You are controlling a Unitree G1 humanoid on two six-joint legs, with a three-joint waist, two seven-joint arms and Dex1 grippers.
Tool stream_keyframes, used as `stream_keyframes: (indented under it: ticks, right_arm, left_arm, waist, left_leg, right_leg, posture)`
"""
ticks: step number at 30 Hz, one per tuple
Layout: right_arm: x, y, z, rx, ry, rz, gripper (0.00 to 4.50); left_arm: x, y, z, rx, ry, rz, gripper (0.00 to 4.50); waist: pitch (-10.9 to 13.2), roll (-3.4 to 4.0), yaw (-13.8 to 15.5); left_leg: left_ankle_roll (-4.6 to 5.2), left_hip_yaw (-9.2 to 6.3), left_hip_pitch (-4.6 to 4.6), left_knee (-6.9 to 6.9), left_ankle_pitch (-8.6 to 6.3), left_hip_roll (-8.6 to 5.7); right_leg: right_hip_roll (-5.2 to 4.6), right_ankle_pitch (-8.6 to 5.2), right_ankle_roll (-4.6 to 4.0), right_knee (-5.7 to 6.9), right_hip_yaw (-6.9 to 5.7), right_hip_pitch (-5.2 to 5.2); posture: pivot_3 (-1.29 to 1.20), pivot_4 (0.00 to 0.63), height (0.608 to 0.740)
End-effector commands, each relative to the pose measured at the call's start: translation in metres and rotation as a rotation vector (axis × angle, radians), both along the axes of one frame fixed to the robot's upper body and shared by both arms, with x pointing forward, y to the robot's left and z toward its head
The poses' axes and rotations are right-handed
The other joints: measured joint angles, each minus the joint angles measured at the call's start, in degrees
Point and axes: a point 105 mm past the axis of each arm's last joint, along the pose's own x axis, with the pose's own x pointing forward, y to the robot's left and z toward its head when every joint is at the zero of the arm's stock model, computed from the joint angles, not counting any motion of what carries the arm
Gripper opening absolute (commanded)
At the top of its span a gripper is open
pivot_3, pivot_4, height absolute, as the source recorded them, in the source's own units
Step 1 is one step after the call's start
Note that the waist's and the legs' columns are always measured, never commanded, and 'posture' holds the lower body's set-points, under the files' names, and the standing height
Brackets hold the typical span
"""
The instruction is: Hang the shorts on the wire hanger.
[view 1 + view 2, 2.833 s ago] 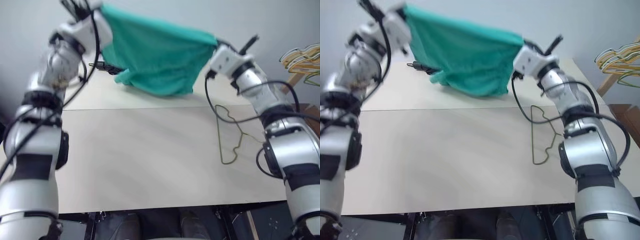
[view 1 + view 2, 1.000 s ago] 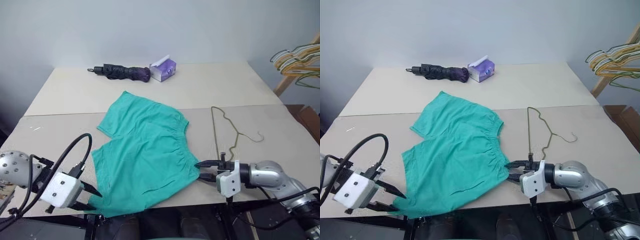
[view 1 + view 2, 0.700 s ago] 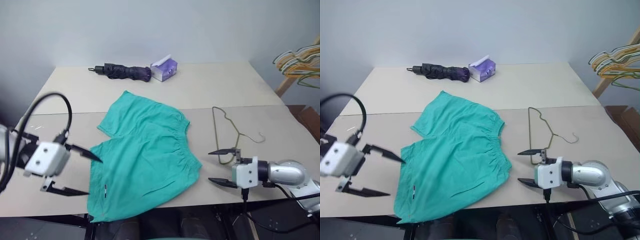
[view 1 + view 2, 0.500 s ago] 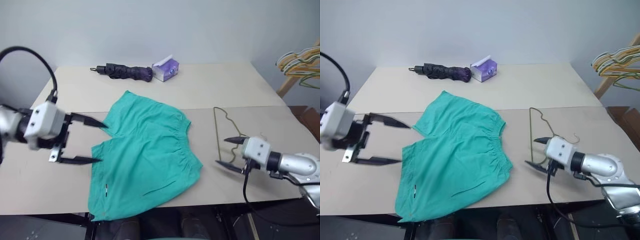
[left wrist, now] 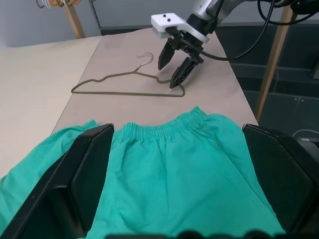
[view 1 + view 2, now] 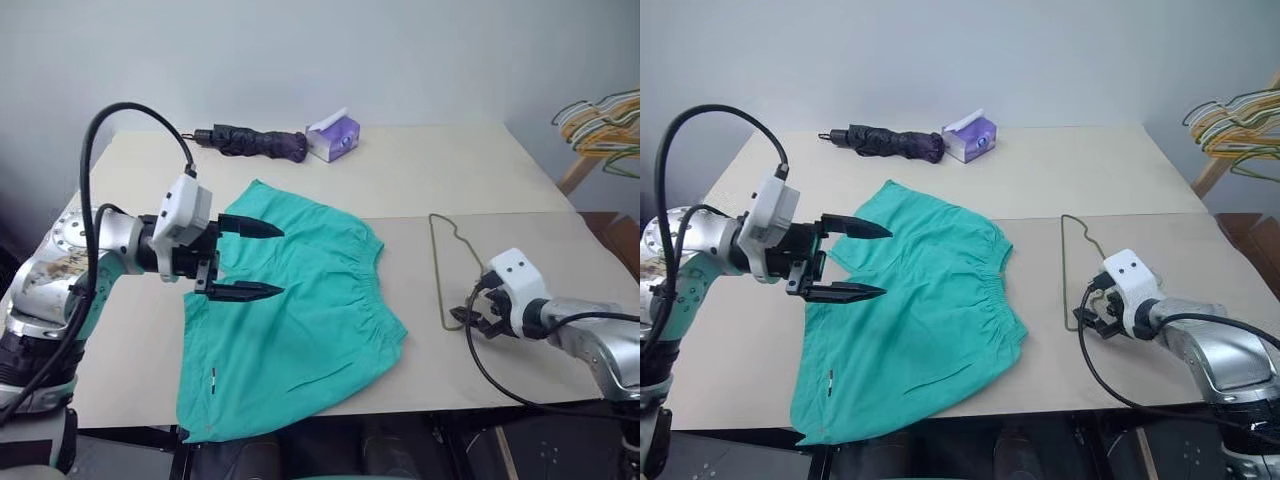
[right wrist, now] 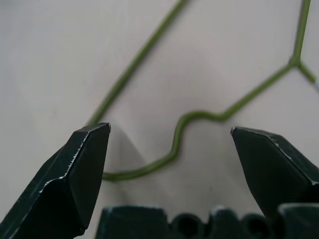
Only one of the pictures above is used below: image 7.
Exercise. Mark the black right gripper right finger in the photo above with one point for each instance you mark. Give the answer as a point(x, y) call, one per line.
point(274, 169)

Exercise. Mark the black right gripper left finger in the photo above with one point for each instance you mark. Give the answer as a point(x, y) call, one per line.
point(62, 184)

